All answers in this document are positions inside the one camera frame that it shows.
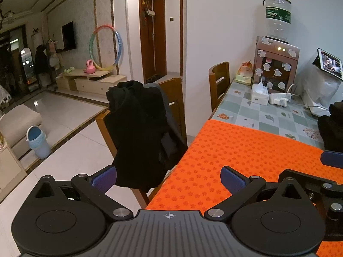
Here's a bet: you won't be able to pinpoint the wall television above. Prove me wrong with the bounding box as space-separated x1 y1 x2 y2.
62 21 77 51

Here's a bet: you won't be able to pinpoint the pink kettlebell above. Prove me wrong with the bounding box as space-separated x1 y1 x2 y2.
84 60 97 75

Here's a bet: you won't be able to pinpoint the clear water bottle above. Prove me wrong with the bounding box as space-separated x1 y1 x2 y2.
263 0 292 43

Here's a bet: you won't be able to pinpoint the orange white small bag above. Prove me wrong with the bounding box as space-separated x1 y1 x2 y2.
239 61 254 75

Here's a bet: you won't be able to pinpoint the yellow-green box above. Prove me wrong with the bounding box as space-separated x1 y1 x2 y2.
235 73 253 86

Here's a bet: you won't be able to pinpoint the orange flower-print mat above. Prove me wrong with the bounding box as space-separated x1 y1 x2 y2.
146 119 343 257

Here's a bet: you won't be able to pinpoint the stack of folded dark clothes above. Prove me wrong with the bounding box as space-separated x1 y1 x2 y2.
317 102 343 152

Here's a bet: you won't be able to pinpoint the black garment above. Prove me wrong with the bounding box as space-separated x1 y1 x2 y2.
103 80 189 193

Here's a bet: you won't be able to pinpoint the wooden chair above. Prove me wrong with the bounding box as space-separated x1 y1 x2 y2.
208 61 231 120
96 77 188 209

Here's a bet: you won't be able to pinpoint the light hanging clothes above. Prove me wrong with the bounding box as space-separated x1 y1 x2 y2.
48 40 61 70

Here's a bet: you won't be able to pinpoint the water dispenser with stickers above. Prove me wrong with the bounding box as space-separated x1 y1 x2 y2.
253 36 300 93

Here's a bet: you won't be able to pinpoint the white cable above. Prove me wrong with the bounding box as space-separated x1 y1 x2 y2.
287 83 330 110

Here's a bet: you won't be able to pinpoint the cream side cabinet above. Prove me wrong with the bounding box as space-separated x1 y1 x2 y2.
0 131 29 202

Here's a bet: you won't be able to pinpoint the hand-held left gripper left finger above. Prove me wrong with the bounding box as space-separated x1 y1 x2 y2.
35 165 134 221

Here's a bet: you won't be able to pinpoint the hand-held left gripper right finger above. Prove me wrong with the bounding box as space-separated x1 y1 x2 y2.
204 166 305 221

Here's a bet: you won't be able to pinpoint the white plastic-covered appliance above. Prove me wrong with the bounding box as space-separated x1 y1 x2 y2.
301 57 343 118

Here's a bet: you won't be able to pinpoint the tablet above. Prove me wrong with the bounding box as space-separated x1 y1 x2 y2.
312 48 343 81

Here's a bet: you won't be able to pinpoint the brown wooden door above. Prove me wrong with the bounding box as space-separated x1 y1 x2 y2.
138 0 167 85

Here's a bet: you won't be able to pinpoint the ceiling chandelier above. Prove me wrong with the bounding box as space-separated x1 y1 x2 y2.
0 0 15 28

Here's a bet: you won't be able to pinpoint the white power strip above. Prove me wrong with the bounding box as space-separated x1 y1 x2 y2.
269 93 292 106

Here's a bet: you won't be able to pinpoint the hanging door ornaments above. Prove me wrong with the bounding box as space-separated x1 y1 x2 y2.
141 0 156 18

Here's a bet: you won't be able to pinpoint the dark hanging coat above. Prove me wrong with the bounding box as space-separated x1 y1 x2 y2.
34 44 50 75

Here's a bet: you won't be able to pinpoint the cream television cabinet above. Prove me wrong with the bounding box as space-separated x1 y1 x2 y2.
55 68 128 99

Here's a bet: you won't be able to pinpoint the multicoloured hula hoop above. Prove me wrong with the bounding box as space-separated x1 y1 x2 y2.
89 25 120 71

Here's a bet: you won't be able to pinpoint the blue trash bin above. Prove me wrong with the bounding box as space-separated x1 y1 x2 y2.
25 125 51 159

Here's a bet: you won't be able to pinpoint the standing mirror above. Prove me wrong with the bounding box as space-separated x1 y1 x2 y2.
21 47 38 91

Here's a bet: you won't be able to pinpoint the checkered leaf-print tablecloth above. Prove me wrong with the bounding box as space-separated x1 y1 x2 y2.
210 78 330 150

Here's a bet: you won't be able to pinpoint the white tissue box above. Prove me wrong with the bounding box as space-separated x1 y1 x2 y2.
251 76 269 105

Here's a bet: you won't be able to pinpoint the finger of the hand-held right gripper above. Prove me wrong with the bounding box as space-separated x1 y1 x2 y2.
278 169 343 216
321 151 343 170

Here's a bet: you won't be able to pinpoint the clear plastic bag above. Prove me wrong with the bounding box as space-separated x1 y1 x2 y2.
0 84 12 110

